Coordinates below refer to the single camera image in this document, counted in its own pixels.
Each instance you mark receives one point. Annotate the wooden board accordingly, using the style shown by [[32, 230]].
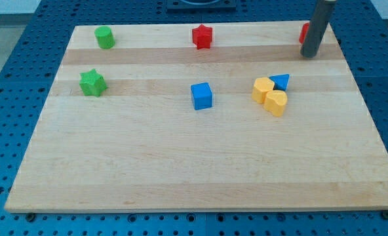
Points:
[[141, 147]]

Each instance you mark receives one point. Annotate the red star block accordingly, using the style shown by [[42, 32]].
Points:
[[202, 36]]

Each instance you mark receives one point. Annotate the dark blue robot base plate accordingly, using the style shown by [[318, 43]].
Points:
[[200, 5]]

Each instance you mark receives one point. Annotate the red block behind rod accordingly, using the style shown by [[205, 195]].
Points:
[[303, 32]]

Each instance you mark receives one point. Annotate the green cylinder block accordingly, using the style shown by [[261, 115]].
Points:
[[104, 37]]

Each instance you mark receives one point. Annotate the green star block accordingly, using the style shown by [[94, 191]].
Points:
[[92, 83]]

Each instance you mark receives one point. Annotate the blue cube block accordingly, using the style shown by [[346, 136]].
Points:
[[201, 95]]

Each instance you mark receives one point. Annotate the yellow heart block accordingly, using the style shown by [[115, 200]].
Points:
[[275, 102]]

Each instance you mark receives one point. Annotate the yellow hexagon block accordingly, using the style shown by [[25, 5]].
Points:
[[260, 88]]

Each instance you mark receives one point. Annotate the blue triangle block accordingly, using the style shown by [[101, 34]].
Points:
[[280, 81]]

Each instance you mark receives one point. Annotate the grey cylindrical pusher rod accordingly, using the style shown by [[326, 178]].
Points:
[[317, 27]]

